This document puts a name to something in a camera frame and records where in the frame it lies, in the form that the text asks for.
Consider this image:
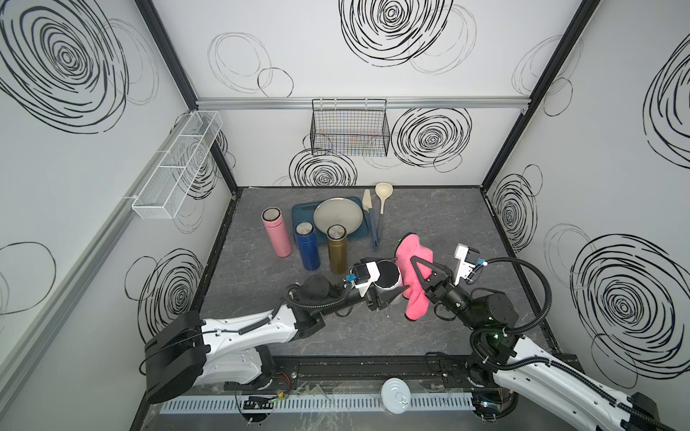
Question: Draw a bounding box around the teal plastic tray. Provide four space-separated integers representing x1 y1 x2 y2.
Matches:
291 197 370 244

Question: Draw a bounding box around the pink microfiber cloth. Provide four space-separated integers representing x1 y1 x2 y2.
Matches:
395 233 433 321

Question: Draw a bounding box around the cream ladle grey handle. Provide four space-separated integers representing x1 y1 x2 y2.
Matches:
375 182 394 243

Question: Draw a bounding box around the black wire basket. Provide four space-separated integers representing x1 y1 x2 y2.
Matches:
309 108 391 157

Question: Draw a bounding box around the cream spatula blue handle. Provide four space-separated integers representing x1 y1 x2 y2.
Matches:
362 189 379 249

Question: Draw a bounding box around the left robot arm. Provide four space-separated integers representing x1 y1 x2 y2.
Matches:
142 259 408 404

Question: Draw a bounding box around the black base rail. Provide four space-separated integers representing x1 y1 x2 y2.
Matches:
249 352 501 393

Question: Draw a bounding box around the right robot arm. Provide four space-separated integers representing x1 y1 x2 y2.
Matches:
407 256 668 430

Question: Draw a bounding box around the white thermos black lid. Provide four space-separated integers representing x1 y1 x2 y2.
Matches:
375 260 404 291

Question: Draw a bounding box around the grey round plate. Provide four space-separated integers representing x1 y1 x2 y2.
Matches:
314 198 364 235

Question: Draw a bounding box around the gold thermos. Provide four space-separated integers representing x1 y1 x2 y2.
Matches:
326 224 348 274

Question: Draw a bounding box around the white round cap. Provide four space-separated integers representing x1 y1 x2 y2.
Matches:
380 378 411 415

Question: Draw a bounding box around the white slotted cable duct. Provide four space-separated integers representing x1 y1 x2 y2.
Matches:
160 393 475 415

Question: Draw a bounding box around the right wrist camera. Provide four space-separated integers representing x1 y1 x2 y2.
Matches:
454 244 487 285

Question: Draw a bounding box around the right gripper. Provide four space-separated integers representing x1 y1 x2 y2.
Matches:
413 257 483 333

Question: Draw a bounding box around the blue thermos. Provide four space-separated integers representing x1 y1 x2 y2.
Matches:
295 221 321 271

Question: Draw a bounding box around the pink thermos steel lid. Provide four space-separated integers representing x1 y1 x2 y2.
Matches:
262 207 292 258

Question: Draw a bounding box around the aluminium wall rail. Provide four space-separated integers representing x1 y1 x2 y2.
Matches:
197 96 531 111

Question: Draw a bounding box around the white wire rack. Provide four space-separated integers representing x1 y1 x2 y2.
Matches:
132 111 223 220

